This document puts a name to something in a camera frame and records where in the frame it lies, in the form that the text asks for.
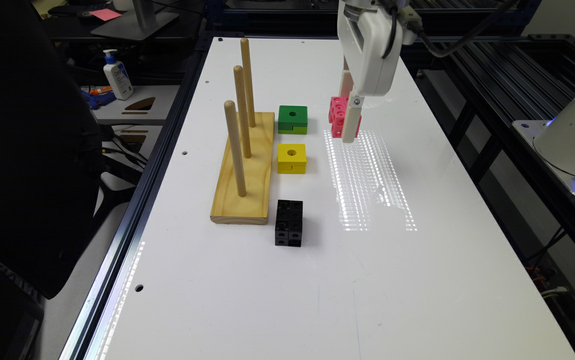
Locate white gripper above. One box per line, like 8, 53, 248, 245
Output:
337, 0, 417, 143

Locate pink linking cube block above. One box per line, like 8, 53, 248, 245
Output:
328, 97, 349, 138

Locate green block with hole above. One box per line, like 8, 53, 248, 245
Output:
278, 105, 308, 135

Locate yellow block with hole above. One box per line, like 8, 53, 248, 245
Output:
278, 144, 307, 174

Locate rear wooden peg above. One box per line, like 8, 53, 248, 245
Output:
240, 37, 256, 128

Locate wooden peg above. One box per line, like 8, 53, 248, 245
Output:
224, 100, 247, 197
240, 37, 256, 128
233, 65, 251, 158

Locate middle wooden peg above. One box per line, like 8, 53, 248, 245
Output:
233, 65, 251, 158

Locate front wooden peg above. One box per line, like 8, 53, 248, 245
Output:
224, 100, 247, 197

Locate black linking cube block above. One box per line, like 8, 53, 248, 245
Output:
275, 199, 303, 247

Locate wooden peg base board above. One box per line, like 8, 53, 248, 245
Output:
210, 112, 275, 225

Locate silver monitor stand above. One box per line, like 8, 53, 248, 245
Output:
91, 0, 178, 41

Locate white lotion pump bottle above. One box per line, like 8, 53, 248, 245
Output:
103, 49, 134, 100

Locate blue glue gun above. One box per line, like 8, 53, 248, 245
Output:
82, 86, 116, 110

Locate pink sticky note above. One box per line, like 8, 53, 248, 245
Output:
90, 8, 122, 22

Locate black office chair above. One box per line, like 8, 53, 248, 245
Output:
0, 0, 143, 301

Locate black aluminium frame rack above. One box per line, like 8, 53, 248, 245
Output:
402, 38, 575, 267

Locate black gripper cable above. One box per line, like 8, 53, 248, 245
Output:
376, 0, 521, 60

